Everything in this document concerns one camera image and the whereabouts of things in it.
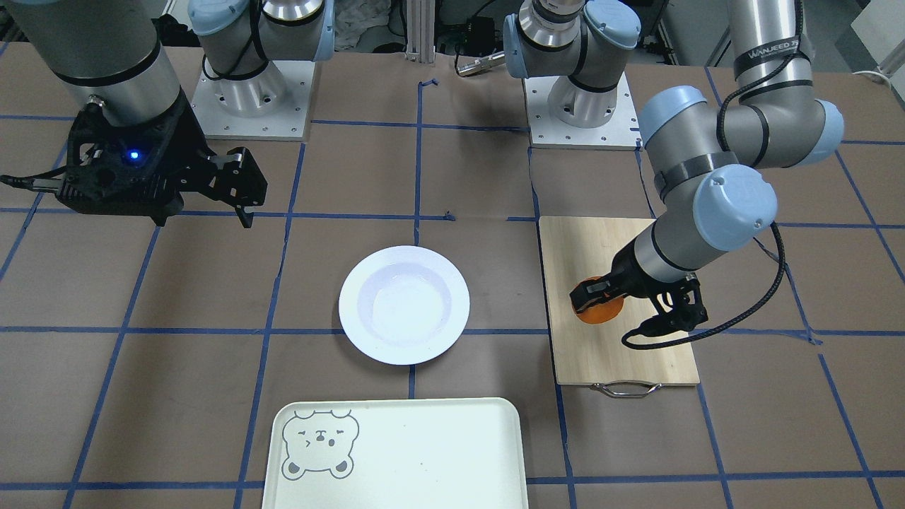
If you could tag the white round plate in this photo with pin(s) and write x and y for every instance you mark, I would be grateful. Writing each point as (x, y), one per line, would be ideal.
(404, 305)

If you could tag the wooden cutting board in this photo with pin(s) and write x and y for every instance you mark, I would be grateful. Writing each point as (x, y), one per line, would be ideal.
(577, 248)

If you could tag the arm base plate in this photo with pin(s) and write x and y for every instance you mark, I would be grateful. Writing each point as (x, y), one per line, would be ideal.
(563, 116)
(272, 106)

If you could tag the orange fruit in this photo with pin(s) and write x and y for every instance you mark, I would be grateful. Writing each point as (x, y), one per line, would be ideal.
(599, 313)

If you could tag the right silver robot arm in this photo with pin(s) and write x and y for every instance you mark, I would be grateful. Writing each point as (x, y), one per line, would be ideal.
(110, 52)

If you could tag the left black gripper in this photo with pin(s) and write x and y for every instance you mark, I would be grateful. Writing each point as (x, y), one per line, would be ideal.
(628, 274)

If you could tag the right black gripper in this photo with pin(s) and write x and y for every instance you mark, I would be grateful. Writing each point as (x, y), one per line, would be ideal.
(185, 143)

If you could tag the cream bear tray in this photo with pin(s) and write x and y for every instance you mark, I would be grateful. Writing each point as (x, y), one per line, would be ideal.
(464, 452)

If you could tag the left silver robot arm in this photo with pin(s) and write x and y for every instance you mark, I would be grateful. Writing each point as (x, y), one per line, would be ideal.
(706, 160)

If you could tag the aluminium frame post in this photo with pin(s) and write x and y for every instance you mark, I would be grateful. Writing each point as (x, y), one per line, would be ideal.
(420, 22)

